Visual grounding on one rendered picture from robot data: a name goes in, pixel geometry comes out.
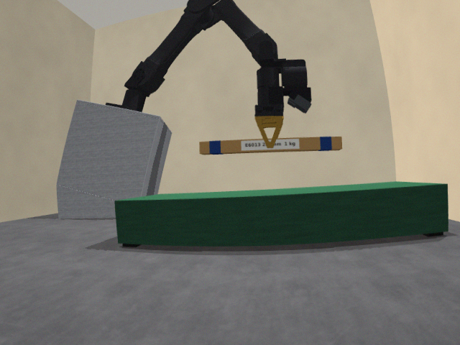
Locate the low green platform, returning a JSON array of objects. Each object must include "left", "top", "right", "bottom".
[{"left": 114, "top": 181, "right": 449, "bottom": 247}]

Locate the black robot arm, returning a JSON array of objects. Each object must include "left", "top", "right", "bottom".
[{"left": 106, "top": 0, "right": 311, "bottom": 113}]

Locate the brown flat pack with blue bands and white label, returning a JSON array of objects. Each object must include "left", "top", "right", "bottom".
[{"left": 199, "top": 137, "right": 342, "bottom": 155}]

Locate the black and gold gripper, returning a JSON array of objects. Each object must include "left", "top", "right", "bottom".
[{"left": 255, "top": 85, "right": 284, "bottom": 148}]

